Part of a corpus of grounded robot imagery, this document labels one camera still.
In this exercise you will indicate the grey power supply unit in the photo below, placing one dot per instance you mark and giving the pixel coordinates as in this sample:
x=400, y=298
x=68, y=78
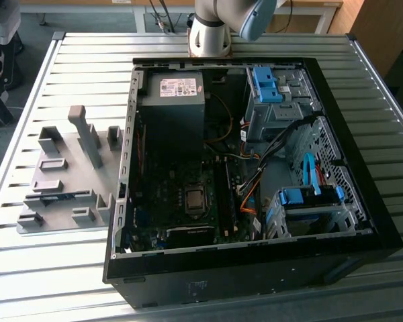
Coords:
x=171, y=117

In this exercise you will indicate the brown wooden cabinet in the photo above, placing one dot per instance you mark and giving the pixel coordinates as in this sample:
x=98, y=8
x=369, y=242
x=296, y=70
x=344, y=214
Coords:
x=383, y=27

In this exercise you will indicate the grey low disk bay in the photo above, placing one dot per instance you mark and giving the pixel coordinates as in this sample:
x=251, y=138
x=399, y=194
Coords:
x=322, y=214

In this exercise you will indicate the grey parts rack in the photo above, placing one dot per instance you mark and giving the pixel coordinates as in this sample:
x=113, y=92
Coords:
x=70, y=167

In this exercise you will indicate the dark RAM stick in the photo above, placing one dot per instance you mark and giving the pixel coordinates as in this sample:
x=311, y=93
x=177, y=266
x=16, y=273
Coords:
x=231, y=201

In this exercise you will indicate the blue disk carrier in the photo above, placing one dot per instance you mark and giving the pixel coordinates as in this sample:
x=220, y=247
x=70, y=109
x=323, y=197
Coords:
x=292, y=196

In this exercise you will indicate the green motherboard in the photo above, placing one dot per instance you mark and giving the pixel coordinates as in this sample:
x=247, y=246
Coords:
x=161, y=201

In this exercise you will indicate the black graphics card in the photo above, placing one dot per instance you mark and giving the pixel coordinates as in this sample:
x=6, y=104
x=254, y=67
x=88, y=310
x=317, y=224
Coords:
x=191, y=236

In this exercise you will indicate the silver CPU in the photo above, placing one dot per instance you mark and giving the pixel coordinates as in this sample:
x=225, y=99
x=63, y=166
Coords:
x=194, y=198

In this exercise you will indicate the black PC case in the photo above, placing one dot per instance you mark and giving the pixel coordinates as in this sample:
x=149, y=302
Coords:
x=221, y=278

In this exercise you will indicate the grey tall drive cage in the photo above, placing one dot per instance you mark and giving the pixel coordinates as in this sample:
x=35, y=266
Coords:
x=278, y=117

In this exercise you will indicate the blue plastic drive latch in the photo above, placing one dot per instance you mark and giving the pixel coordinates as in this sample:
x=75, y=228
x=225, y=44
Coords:
x=267, y=90

